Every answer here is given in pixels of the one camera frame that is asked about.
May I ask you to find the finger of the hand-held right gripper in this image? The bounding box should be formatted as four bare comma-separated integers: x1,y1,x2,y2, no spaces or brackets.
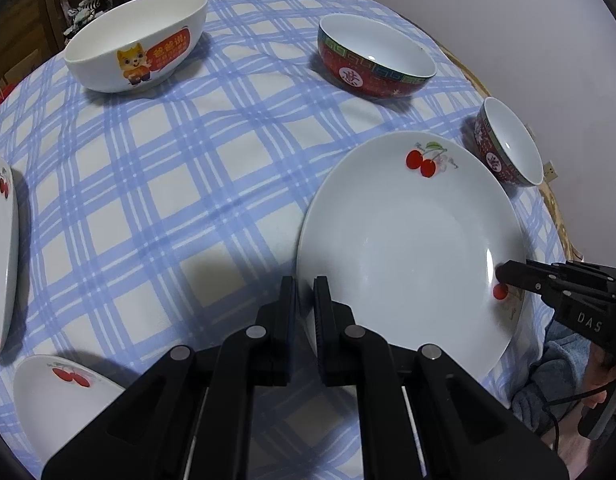
495,259,616,306

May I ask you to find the large red patterned bowl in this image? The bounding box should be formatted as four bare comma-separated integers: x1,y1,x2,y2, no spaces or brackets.
317,14,437,100

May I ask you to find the person's right hand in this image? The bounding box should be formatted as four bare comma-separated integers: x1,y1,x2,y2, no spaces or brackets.
585,345,616,406

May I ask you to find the black white striped toy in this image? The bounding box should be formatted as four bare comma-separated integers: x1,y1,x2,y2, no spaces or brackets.
63,0,111,36

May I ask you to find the small red patterned bowl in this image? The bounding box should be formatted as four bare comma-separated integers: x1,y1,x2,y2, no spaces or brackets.
474,96,545,188

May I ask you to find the blue plaid cloth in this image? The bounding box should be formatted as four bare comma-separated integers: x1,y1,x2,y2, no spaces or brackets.
0,0,564,480

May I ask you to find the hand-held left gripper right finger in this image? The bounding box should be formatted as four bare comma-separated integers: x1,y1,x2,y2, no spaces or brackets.
313,275,569,480

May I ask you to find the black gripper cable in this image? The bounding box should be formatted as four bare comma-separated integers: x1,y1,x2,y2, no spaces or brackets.
530,375,616,453

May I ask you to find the white cartoon print bowl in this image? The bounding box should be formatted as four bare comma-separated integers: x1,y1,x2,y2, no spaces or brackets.
64,0,209,93

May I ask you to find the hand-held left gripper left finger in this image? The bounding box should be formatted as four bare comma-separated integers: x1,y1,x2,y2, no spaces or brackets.
40,276,299,480

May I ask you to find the white cherry print plate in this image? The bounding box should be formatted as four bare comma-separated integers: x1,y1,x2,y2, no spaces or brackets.
295,131,528,397
13,355,126,463
0,157,20,367

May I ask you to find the person's grey blue clothing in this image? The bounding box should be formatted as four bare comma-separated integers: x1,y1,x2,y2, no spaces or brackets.
510,317,591,436

